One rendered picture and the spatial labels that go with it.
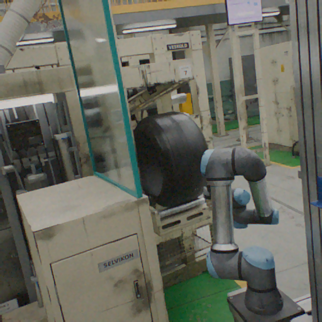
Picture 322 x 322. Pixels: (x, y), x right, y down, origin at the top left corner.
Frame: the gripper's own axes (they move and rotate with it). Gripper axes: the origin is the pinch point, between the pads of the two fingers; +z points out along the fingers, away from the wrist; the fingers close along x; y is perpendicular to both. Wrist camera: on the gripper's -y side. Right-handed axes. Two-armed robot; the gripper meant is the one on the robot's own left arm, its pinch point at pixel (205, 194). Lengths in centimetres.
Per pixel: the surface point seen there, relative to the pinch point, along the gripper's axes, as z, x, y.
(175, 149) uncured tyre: 2.3, 11.4, 28.9
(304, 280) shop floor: 31, -90, -97
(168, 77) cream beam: 41, -15, 73
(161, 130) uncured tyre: 9.4, 13.8, 40.5
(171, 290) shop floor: 88, -3, -90
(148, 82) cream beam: 42, 1, 72
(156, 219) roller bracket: 14.0, 26.8, -8.2
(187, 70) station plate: 41, -30, 76
